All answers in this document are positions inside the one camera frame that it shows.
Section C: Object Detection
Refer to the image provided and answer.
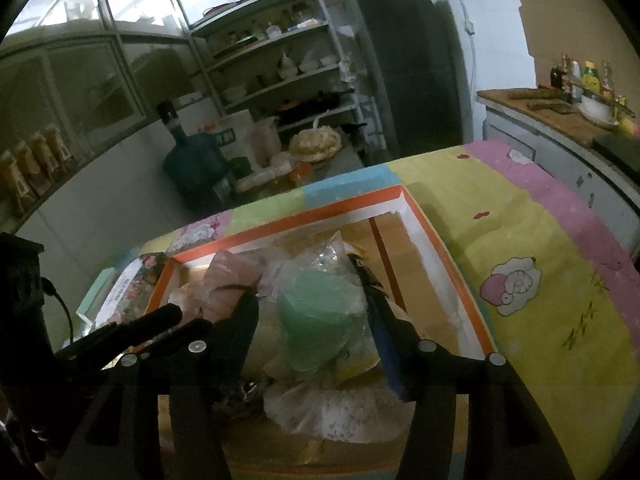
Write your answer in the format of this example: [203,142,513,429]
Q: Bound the large floral tissue pack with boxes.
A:
[262,380,416,443]

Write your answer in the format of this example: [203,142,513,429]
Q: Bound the pink plush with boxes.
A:
[167,250,273,321]

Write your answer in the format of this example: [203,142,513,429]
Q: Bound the pale yellow ruffled bundle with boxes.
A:
[289,127,343,163]

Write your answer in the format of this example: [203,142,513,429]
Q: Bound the row of condiment bottles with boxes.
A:
[549,52,636,111]

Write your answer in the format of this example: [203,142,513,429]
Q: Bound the orange rimmed cardboard box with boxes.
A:
[145,184,498,480]

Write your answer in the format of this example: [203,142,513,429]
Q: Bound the green plush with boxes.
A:
[257,230,386,386]

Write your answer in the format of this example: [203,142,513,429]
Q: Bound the large blue water jug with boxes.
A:
[156,101,236,201]

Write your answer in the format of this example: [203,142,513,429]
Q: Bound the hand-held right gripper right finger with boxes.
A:
[352,256,576,480]

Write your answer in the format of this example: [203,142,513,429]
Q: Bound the brown cardboard sheets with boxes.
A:
[514,0,640,86]

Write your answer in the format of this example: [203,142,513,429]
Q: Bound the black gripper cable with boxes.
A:
[42,277,76,346]

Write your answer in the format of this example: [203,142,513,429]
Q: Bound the yellow white plush toy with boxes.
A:
[332,340,383,383]

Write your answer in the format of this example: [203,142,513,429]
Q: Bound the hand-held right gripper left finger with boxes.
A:
[62,294,259,480]

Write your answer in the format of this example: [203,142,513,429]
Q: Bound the floral print box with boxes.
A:
[95,252,173,331]

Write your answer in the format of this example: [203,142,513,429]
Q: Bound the dark refrigerator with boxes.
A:
[345,0,463,161]

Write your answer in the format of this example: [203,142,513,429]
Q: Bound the white plastic jug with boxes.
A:
[250,116,281,168]

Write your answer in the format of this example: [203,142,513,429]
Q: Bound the wooden kitchen counter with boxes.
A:
[477,87,640,171]

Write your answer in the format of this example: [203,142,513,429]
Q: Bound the row of orange jars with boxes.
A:
[0,125,76,216]

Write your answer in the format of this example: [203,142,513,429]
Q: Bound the mint green box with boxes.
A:
[75,267,118,333]

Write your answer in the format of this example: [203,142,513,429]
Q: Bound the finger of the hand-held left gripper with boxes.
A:
[62,304,184,367]

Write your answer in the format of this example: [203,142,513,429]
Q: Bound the white bowl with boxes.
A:
[580,92,621,126]

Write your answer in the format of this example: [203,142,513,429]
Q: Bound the metal shelf rack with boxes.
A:
[190,0,381,161]

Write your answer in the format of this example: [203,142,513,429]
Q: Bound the glass door cabinet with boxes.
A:
[0,0,201,171]

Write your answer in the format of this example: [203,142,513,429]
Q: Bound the white carton with green print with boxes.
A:
[202,110,256,161]

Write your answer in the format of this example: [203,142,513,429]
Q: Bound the white wall cable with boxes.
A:
[450,0,481,126]

